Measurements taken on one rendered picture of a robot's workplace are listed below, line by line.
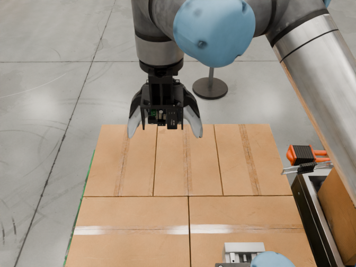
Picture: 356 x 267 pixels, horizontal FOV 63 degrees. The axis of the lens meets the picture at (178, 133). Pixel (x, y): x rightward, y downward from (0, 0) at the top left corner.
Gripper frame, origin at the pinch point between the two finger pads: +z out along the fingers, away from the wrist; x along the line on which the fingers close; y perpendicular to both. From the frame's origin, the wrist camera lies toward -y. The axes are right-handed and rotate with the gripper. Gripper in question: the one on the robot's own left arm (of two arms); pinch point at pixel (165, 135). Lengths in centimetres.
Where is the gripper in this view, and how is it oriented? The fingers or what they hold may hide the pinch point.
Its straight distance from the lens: 61.5
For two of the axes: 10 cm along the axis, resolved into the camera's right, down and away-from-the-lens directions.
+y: 0.1, 7.1, -7.1
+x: 10.0, -0.1, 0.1
